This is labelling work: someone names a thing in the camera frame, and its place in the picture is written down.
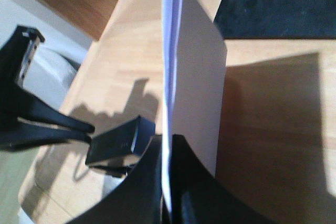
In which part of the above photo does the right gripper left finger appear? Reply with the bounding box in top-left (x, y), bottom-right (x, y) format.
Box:
top-left (69, 135), bottom-right (162, 223)

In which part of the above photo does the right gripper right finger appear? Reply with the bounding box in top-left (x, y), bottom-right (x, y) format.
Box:
top-left (170, 134), bottom-right (272, 223)

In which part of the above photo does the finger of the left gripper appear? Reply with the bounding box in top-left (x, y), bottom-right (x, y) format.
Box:
top-left (1, 122), bottom-right (91, 151)
top-left (10, 78), bottom-right (95, 133)

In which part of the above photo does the black and orange stapler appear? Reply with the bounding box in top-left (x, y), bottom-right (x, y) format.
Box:
top-left (85, 116), bottom-right (155, 178)

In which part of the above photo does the white paper sheet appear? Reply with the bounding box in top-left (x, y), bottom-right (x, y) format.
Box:
top-left (162, 0), bottom-right (226, 213)

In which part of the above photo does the black computer monitor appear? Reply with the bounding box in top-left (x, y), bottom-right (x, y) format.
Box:
top-left (214, 0), bottom-right (335, 39)

